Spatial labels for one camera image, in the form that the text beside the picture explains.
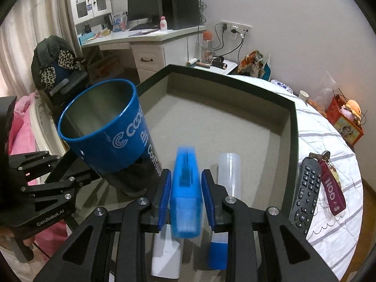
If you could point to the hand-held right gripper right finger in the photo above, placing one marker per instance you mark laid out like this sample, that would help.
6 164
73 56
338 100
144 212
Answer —
207 199

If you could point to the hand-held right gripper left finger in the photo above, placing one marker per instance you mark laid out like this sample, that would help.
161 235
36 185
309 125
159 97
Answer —
164 199

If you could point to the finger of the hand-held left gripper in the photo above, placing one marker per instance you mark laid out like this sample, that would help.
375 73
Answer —
58 188
32 164

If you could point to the blue plastic case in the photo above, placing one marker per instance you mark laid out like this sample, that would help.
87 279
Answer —
186 188

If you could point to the clear tube with blue cap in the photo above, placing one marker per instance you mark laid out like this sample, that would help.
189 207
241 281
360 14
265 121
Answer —
230 173

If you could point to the white charger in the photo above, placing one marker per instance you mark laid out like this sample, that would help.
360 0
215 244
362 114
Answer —
167 255

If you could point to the blue and black metal cup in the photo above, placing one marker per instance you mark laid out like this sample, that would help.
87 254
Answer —
117 141

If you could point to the shallow cardboard box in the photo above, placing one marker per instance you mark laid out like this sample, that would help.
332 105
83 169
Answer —
220 117

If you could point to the black remote control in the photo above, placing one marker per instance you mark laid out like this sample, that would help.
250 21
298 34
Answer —
305 194

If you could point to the pink fleece blanket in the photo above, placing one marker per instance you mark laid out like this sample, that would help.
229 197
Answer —
23 114

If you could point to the leopard print cloth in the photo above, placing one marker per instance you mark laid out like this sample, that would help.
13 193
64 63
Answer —
48 75

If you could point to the black office chair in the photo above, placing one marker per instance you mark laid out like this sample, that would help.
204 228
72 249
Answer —
70 80

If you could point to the dark jacket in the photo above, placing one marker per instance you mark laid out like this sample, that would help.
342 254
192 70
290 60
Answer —
50 47

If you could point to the beige curtain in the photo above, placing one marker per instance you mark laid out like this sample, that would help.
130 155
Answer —
23 35

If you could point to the white nightstand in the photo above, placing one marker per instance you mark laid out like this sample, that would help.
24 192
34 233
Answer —
230 68

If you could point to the tissue pack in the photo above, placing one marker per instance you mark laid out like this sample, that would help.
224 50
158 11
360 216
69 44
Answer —
282 85

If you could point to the white lint roller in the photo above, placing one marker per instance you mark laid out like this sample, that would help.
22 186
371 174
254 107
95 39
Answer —
193 62

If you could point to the black cylindrical device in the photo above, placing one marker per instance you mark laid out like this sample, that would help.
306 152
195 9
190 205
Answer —
218 62

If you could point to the white paper cup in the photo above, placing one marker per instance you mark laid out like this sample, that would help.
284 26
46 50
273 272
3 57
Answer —
303 96

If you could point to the orange snack bag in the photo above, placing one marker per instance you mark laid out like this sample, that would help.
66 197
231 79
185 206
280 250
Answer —
249 63

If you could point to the blue and white bag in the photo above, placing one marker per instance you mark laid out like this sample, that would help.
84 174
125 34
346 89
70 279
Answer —
265 69

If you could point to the white desk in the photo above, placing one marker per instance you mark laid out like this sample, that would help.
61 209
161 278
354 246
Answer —
152 53

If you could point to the clear bottle with red cap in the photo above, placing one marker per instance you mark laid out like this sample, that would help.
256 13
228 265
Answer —
207 48

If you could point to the red printed box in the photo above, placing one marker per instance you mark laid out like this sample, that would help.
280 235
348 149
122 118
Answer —
346 129

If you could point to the clear plastic bag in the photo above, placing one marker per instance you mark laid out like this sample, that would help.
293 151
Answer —
323 91

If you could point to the blue and white package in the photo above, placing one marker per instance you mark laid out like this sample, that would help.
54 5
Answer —
117 22

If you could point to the white glass-door cabinet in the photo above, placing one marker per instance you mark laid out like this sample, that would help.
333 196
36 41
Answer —
88 3

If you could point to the orange plush toy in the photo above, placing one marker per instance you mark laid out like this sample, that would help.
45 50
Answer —
352 107

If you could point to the black keyboard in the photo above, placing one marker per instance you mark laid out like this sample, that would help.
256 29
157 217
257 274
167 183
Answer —
144 27

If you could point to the pink lotion bottle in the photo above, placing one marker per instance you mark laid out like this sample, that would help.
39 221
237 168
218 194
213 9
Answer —
163 23

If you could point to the black computer monitor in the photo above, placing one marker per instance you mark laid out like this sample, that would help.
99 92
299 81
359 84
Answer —
144 6

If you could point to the black computer tower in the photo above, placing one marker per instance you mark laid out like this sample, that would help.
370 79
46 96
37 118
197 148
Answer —
182 6

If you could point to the white bed frame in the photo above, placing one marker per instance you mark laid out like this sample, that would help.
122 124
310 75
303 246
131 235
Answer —
47 123

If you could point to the white wall socket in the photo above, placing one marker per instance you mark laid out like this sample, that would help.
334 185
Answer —
236 27

